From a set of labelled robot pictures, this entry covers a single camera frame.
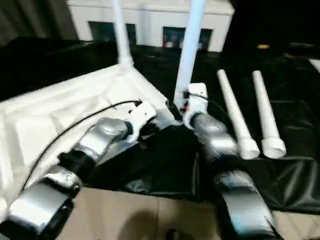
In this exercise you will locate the white flat panel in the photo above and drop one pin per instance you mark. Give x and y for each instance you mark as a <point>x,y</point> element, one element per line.
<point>315,63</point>

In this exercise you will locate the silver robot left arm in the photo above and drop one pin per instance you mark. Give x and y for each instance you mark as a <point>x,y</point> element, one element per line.
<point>100,135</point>

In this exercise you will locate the small yellow object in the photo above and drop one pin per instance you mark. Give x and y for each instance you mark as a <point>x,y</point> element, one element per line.
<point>263,46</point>

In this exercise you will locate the grey pleated curtain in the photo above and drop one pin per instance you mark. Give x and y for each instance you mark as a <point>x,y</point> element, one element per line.
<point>30,17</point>

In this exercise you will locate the white glass-door cabinet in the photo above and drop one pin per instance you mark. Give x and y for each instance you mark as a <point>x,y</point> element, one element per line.
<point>150,15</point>

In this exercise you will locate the white plastic table leg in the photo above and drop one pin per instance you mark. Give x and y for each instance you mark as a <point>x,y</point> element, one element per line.
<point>265,105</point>
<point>232,105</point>
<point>122,37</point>
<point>191,45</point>

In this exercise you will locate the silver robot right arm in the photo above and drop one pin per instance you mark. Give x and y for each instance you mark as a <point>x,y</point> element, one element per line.
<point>220,140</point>

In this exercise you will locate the black work mat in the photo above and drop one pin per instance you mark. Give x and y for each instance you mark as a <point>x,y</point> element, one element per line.
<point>287,175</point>

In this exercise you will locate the white plastic table top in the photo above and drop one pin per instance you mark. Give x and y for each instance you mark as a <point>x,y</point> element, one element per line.
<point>50,105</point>

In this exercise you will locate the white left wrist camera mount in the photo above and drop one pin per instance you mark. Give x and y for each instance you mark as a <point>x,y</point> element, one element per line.
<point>143,112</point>

